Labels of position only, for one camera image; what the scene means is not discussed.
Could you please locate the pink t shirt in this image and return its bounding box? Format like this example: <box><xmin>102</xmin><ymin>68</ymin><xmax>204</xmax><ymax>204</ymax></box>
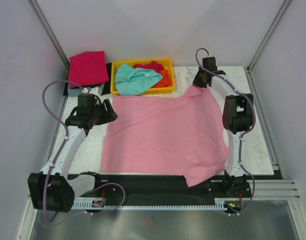
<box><xmin>100</xmin><ymin>86</ymin><xmax>229</xmax><ymax>187</ymax></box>

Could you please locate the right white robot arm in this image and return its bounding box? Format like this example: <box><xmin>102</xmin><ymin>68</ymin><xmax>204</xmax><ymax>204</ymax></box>
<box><xmin>193</xmin><ymin>57</ymin><xmax>256</xmax><ymax>197</ymax></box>

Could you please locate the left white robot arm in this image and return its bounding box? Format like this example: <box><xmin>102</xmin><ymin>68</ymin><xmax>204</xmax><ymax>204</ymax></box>
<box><xmin>27</xmin><ymin>93</ymin><xmax>118</xmax><ymax>213</ymax></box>

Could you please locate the folded grey blue t shirt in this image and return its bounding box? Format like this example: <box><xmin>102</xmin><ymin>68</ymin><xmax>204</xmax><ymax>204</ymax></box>
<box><xmin>67</xmin><ymin>83</ymin><xmax>105</xmax><ymax>97</ymax></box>

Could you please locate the folded black t shirt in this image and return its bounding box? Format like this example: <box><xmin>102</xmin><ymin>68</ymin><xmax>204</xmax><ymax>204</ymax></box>
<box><xmin>62</xmin><ymin>62</ymin><xmax>113</xmax><ymax>97</ymax></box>

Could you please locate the orange t shirt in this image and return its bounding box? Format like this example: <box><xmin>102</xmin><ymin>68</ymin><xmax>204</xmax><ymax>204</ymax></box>
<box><xmin>152</xmin><ymin>69</ymin><xmax>172</xmax><ymax>88</ymax></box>

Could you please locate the yellow plastic bin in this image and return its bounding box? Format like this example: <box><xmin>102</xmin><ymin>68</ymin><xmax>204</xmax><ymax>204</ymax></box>
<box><xmin>110</xmin><ymin>58</ymin><xmax>176</xmax><ymax>97</ymax></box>

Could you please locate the teal t shirt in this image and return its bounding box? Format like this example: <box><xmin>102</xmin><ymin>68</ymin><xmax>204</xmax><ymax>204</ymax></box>
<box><xmin>114</xmin><ymin>64</ymin><xmax>162</xmax><ymax>97</ymax></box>

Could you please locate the folded crimson t shirt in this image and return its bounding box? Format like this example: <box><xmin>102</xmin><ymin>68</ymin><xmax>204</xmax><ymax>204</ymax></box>
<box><xmin>67</xmin><ymin>51</ymin><xmax>109</xmax><ymax>87</ymax></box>

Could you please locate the dark red t shirt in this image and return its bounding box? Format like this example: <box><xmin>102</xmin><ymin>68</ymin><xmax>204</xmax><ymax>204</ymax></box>
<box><xmin>133</xmin><ymin>60</ymin><xmax>165</xmax><ymax>73</ymax></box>

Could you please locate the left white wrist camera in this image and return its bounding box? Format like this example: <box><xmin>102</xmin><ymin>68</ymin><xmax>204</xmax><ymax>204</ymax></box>
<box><xmin>82</xmin><ymin>86</ymin><xmax>103</xmax><ymax>98</ymax></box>

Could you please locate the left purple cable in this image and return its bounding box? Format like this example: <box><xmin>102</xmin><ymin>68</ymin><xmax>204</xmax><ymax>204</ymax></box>
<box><xmin>41</xmin><ymin>80</ymin><xmax>126</xmax><ymax>225</ymax></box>

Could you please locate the purple cable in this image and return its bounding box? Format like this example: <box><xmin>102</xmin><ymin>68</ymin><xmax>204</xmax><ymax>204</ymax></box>
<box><xmin>41</xmin><ymin>80</ymin><xmax>126</xmax><ymax>225</ymax></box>
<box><xmin>195</xmin><ymin>47</ymin><xmax>256</xmax><ymax>217</ymax></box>

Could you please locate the right aluminium frame post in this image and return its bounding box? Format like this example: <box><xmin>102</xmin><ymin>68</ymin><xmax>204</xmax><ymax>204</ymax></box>
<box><xmin>246</xmin><ymin>0</ymin><xmax>293</xmax><ymax>73</ymax></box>

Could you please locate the aluminium frame post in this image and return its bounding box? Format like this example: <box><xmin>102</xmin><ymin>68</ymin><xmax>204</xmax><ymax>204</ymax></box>
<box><xmin>246</xmin><ymin>0</ymin><xmax>293</xmax><ymax>73</ymax></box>
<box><xmin>27</xmin><ymin>0</ymin><xmax>69</xmax><ymax>70</ymax></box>

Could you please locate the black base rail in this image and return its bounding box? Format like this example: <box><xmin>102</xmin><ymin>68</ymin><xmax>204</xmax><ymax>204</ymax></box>
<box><xmin>83</xmin><ymin>173</ymin><xmax>252</xmax><ymax>206</ymax></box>

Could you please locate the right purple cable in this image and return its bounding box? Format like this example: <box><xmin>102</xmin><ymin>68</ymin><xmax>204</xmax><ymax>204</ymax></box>
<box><xmin>195</xmin><ymin>47</ymin><xmax>256</xmax><ymax>217</ymax></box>

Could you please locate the left aluminium frame post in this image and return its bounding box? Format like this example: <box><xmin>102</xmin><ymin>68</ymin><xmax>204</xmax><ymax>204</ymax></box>
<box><xmin>27</xmin><ymin>0</ymin><xmax>69</xmax><ymax>70</ymax></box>

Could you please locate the white slotted cable duct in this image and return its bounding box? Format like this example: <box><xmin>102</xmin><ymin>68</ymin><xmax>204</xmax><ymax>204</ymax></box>
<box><xmin>71</xmin><ymin>198</ymin><xmax>228</xmax><ymax>211</ymax></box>

